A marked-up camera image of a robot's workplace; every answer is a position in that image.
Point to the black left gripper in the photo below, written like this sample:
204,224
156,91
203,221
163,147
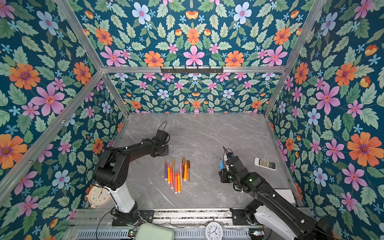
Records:
166,147

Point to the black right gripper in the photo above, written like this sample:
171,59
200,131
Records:
222,176

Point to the yellow orange marker pen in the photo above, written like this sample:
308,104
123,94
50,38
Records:
179,182

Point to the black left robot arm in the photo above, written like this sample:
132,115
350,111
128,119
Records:
111,173

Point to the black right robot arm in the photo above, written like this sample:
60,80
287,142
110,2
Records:
268,207

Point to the purple marker pen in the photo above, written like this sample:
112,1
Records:
166,170

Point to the pink lilac marker pen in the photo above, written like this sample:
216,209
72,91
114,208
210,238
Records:
181,173

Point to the dark brown marker pen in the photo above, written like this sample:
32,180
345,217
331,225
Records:
188,171

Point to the red orange marker pen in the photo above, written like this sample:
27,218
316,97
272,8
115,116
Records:
176,183

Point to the white remote control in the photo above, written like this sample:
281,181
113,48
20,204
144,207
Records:
265,164

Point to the white analog clock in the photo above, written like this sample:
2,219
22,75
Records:
214,231

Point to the white flat box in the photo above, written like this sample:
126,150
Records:
287,195

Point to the beige round alarm clock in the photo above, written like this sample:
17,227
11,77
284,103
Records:
98,196

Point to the pale green box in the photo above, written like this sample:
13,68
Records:
153,232

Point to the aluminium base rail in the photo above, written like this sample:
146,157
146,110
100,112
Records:
179,216

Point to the black hook rail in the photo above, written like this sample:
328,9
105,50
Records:
191,70

